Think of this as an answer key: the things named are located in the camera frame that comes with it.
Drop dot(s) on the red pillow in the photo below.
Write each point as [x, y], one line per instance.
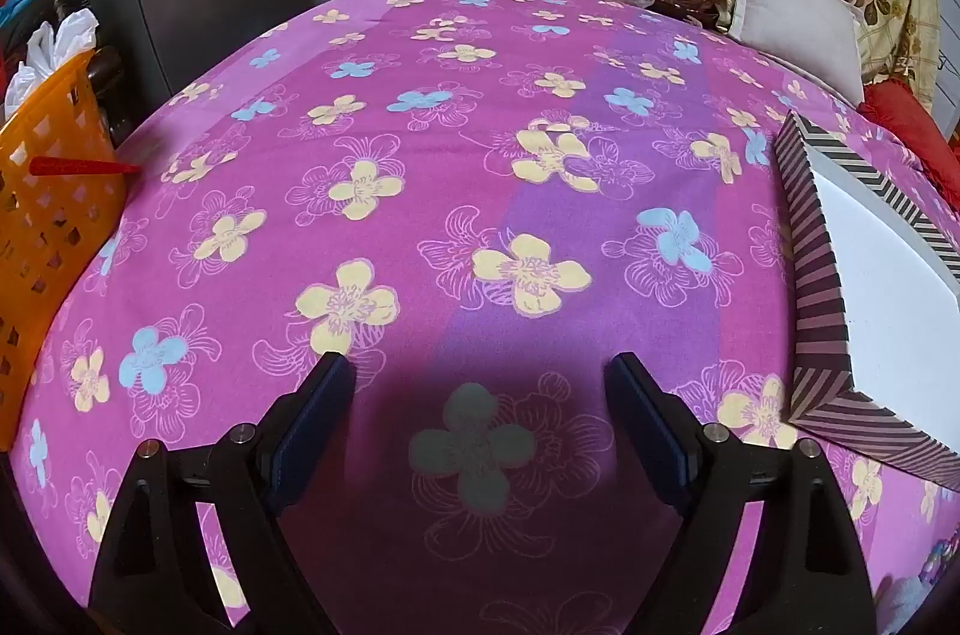
[915, 132]

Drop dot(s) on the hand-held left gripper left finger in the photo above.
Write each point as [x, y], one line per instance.
[311, 432]

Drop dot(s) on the orange plastic basket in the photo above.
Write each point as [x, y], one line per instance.
[52, 215]

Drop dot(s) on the white pillow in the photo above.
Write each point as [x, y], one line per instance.
[795, 20]

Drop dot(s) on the pink floral bed sheet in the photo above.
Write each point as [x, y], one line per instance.
[450, 170]

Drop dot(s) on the white plastic bag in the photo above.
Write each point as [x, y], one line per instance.
[52, 46]

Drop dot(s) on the striped box with white lining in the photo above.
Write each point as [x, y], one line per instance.
[885, 275]

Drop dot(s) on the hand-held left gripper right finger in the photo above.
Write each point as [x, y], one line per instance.
[651, 432]

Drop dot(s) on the red plastic stick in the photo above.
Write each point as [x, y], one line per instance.
[82, 166]

